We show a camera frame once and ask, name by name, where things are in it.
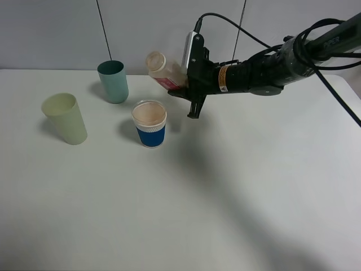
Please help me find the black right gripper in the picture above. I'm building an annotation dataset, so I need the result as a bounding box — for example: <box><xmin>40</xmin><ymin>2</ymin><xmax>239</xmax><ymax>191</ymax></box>
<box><xmin>168</xmin><ymin>46</ymin><xmax>220</xmax><ymax>119</ymax></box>

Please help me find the black right camera cable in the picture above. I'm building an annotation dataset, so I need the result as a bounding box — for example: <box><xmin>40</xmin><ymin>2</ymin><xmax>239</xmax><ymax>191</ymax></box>
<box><xmin>193</xmin><ymin>12</ymin><xmax>361</xmax><ymax>127</ymax></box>

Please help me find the teal green plastic cup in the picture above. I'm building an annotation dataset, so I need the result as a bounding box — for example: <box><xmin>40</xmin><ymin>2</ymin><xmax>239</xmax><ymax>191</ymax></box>
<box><xmin>97</xmin><ymin>60</ymin><xmax>129</xmax><ymax>104</ymax></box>

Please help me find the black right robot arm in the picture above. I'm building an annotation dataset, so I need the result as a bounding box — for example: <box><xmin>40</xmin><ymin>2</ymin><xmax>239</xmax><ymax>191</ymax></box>
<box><xmin>168</xmin><ymin>14</ymin><xmax>360</xmax><ymax>123</ymax></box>

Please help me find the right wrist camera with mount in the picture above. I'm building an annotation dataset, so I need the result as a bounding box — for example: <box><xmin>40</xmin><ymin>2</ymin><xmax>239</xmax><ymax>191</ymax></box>
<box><xmin>181</xmin><ymin>31</ymin><xmax>204</xmax><ymax>76</ymax></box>

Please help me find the blue-sleeved clear cup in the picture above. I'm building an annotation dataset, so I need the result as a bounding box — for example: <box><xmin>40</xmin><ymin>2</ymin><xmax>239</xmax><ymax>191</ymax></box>
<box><xmin>131</xmin><ymin>100</ymin><xmax>167</xmax><ymax>148</ymax></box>

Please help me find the light green plastic cup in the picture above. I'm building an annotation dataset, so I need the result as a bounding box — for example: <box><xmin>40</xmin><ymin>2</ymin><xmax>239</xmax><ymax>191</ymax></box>
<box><xmin>41</xmin><ymin>93</ymin><xmax>87</xmax><ymax>145</ymax></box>

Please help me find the pink-labelled plastic drink bottle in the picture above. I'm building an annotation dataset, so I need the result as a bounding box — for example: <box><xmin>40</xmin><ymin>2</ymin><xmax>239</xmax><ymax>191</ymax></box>
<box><xmin>146</xmin><ymin>51</ymin><xmax>188</xmax><ymax>91</ymax></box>

